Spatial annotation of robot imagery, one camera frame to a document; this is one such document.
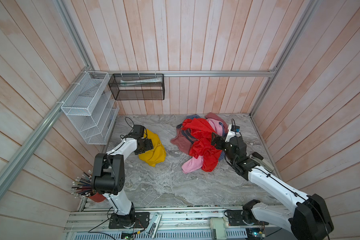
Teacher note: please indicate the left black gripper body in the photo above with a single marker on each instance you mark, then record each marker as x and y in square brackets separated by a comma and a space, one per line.
[146, 145]

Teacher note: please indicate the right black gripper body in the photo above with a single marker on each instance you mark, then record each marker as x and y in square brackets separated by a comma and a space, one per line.
[226, 150]

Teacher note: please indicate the yellow cloth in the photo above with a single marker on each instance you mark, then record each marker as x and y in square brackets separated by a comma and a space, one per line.
[157, 154]

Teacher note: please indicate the red cloth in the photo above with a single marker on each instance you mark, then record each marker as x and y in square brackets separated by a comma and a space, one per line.
[202, 141]

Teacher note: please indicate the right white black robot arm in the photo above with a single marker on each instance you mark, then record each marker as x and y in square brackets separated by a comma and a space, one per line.
[306, 216]

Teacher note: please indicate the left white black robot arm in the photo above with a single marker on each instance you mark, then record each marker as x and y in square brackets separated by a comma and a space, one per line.
[108, 174]

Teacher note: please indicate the blue checkered cloth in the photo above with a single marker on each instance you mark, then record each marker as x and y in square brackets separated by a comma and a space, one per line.
[202, 131]

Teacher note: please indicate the pink cloth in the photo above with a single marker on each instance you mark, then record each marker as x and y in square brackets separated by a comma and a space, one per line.
[198, 156]

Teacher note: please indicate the maroon cloth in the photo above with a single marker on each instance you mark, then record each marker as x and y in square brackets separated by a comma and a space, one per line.
[184, 140]

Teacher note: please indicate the white paper in basket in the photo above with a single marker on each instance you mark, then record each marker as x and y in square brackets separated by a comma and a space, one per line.
[145, 82]

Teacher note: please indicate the red cup of pencils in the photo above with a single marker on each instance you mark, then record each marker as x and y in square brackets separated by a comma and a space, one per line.
[82, 188]

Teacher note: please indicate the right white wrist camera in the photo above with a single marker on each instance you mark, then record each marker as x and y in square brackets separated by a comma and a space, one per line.
[233, 131]

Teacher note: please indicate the black wire mesh basket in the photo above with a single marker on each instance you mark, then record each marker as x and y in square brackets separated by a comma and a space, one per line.
[136, 93]

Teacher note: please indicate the white wire mesh shelf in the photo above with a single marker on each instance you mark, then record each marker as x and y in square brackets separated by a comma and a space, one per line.
[91, 109]

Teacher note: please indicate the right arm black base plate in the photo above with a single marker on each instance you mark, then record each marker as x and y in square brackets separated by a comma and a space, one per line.
[236, 218]

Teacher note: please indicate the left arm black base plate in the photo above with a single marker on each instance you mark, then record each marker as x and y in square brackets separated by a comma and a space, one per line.
[140, 220]

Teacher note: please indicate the beige box on rail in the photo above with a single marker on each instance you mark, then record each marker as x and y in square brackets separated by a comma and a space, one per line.
[218, 228]

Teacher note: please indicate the aluminium frame rail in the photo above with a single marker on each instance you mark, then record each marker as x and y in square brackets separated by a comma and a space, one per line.
[204, 73]

